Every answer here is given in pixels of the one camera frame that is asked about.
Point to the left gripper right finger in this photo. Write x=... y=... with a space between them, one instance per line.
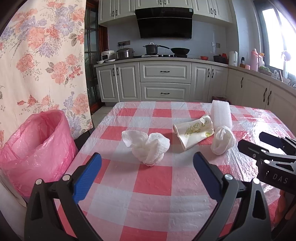
x=241 y=212

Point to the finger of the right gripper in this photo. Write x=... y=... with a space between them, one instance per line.
x=254 y=151
x=285 y=144

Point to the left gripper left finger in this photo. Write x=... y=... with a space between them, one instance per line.
x=42 y=221

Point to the white foam block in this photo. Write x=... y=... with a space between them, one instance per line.
x=220 y=114

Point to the cream floral food box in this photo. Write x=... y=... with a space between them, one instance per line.
x=193 y=132

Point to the red floor trash bin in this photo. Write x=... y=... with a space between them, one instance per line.
x=219 y=98

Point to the pink-lined trash bin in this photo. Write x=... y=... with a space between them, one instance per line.
x=42 y=147

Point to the lower kitchen cabinets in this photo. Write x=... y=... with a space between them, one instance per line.
x=193 y=80

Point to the kitchen cabinets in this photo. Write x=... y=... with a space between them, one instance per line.
x=193 y=80
x=217 y=12

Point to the upper kitchen cabinets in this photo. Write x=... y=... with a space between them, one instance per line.
x=217 y=12

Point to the right hand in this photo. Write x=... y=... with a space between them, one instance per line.
x=282 y=206

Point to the white round stool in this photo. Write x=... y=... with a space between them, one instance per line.
x=13 y=205

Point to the red checkered tablecloth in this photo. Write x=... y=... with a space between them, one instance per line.
x=131 y=201

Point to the pink thermos bottle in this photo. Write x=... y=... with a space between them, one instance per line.
x=254 y=59

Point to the white electric kettle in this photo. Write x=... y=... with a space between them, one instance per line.
x=233 y=58

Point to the white crumpled tissue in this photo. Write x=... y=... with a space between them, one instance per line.
x=148 y=149

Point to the black frying pan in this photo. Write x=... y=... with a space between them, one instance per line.
x=180 y=52

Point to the black cooking pot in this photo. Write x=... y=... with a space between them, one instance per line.
x=152 y=49

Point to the black range hood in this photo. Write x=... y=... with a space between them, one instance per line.
x=165 y=22

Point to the floral curtain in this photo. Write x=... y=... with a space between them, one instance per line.
x=42 y=65

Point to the silver pressure cooker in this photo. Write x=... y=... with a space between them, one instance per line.
x=125 y=53

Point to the white rice cooker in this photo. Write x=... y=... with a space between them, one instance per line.
x=108 y=55

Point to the wooden glass door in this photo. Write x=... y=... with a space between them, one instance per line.
x=95 y=42

